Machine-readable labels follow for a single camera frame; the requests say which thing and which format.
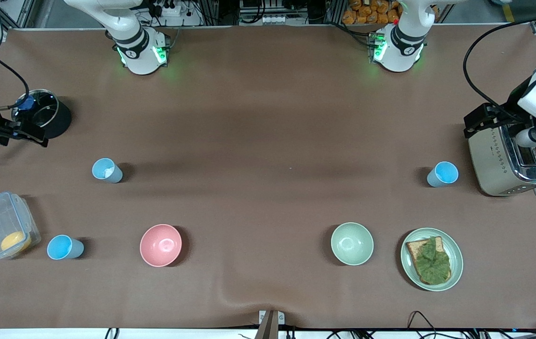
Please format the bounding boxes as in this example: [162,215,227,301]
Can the black looped cable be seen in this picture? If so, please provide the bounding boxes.
[406,310,439,339]

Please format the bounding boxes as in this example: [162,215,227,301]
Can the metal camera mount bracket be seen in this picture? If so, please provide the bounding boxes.
[258,309,285,339]

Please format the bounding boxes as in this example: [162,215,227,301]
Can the black pot with glass lid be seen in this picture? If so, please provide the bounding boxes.
[11,89,72,140]

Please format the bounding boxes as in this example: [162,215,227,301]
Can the pink bowl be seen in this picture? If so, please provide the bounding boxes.
[139,224,183,268]

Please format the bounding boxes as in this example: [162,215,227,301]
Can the yellow round food piece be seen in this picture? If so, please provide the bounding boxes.
[0,231,32,253]

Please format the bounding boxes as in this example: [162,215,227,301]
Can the white power strip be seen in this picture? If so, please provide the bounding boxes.
[151,0,185,17]

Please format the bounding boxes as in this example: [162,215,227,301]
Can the silver beige toaster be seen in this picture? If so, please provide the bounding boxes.
[467,117,536,198]

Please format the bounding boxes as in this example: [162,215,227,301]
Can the brown toast slice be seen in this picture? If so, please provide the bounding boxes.
[406,236,452,286]

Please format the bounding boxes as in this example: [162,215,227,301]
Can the pale green plate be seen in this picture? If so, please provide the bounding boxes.
[400,227,464,292]

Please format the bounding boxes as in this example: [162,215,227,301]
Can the green lettuce leaf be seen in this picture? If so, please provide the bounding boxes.
[414,237,452,283]

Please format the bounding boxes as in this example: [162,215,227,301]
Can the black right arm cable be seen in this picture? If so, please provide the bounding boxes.
[0,55,30,110]

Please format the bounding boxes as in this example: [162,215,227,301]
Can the light blue plastic cup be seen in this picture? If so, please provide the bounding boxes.
[47,234,85,261]
[427,161,459,188]
[92,158,123,184]

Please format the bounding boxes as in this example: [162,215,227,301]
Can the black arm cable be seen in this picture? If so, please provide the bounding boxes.
[463,13,536,124]
[0,55,30,110]

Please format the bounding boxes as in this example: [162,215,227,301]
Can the pale green bowl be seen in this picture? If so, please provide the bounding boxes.
[330,222,374,266]

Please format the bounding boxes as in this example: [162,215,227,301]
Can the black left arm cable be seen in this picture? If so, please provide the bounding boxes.
[463,13,536,124]

